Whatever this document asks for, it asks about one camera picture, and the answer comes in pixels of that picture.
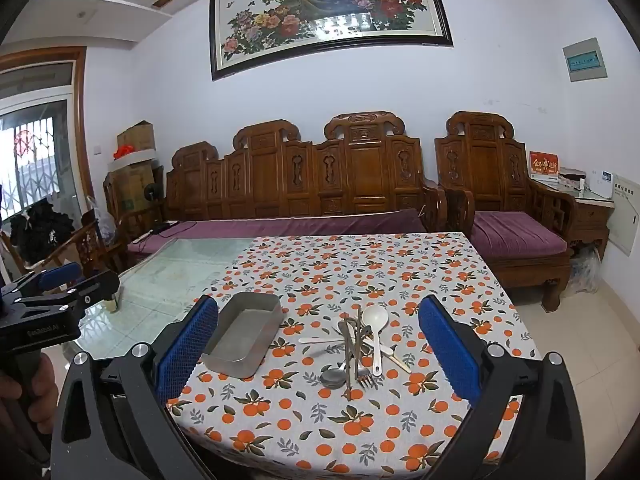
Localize window with metal grille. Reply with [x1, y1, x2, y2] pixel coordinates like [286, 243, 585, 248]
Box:
[0, 100, 71, 221]

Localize large cardboard box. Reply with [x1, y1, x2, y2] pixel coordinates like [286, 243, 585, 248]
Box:
[106, 160, 157, 221]

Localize carved wooden sofa bench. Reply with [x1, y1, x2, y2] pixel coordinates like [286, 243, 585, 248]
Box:
[117, 111, 448, 271]

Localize person's left hand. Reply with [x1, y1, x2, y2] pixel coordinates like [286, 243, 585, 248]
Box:
[0, 352, 57, 461]

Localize rectangular metal tray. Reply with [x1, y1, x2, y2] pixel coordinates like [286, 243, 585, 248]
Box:
[201, 291, 283, 378]

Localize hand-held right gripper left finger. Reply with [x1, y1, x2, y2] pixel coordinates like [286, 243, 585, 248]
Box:
[52, 294, 221, 480]

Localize framed peacock flower painting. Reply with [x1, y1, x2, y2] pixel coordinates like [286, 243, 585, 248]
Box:
[209, 0, 454, 82]

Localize grey wall electrical box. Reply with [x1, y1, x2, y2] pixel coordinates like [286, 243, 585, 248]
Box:
[562, 37, 608, 82]

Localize purple armchair cushion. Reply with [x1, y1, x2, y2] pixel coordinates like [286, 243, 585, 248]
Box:
[470, 211, 568, 260]

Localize clear plastic bag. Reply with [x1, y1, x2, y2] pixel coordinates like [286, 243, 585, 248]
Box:
[87, 195, 117, 246]

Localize long purple sofa cushion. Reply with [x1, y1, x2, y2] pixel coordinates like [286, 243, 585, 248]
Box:
[127, 208, 428, 256]

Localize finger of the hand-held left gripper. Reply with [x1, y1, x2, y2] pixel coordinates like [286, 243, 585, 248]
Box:
[15, 270, 121, 318]
[10, 262, 86, 304]

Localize orange print tablecloth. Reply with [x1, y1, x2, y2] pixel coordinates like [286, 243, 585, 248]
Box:
[167, 231, 541, 480]

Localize large white plastic spoon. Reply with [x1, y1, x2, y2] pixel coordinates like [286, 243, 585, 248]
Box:
[362, 305, 391, 376]

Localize black cloth pile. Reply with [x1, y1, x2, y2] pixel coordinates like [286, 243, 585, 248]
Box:
[9, 202, 76, 266]

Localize wooden door frame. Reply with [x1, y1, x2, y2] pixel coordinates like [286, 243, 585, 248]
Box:
[0, 46, 94, 201]

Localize metal spoon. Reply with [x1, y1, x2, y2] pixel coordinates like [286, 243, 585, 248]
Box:
[320, 320, 351, 391]

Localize white plastic spoons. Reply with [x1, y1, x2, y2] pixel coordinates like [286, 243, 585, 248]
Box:
[362, 337, 413, 374]

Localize carved wooden armchair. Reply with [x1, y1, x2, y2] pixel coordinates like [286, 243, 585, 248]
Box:
[434, 111, 578, 311]

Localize wooden side table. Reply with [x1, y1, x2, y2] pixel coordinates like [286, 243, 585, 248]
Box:
[542, 180, 615, 261]

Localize flat white box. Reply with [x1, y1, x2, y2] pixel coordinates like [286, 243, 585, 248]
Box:
[107, 152, 156, 173]

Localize wooden lattice chair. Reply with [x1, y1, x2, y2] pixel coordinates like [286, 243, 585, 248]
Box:
[0, 210, 126, 286]

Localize metal fork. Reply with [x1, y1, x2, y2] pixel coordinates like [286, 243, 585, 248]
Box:
[354, 325, 377, 390]

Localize small cardboard box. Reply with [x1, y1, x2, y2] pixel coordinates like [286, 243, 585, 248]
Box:
[117, 121, 156, 153]

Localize black fan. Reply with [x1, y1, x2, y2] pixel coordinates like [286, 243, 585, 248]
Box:
[144, 183, 173, 235]

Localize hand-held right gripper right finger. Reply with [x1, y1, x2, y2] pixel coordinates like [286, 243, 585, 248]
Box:
[417, 294, 586, 480]

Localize crumpled plastic bag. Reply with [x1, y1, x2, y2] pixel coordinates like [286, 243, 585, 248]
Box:
[570, 247, 601, 295]

